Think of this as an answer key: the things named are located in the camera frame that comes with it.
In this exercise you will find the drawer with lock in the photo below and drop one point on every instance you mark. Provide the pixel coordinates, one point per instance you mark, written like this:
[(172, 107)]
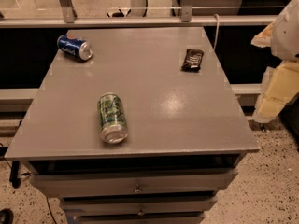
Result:
[(133, 183), (147, 205)]

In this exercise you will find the middle drawer with lock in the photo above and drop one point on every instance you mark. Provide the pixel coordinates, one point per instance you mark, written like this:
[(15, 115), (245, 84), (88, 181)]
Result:
[(147, 205)]

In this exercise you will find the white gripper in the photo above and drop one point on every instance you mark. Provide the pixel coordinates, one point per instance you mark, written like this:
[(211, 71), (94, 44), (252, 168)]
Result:
[(287, 34)]

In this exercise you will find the grey drawer cabinet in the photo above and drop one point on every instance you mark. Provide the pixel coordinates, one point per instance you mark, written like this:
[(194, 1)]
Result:
[(176, 120)]

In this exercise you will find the green soda can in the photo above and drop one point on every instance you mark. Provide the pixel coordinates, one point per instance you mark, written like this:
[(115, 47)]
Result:
[(112, 120)]

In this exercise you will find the top drawer with lock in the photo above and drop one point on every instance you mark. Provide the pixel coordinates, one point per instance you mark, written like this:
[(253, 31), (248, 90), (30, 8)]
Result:
[(133, 183)]

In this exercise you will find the grey metal railing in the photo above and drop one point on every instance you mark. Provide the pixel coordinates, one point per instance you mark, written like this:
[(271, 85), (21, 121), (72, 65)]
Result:
[(126, 13)]

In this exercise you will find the blue soda can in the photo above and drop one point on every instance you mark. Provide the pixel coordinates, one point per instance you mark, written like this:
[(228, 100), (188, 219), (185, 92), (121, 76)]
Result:
[(75, 46)]

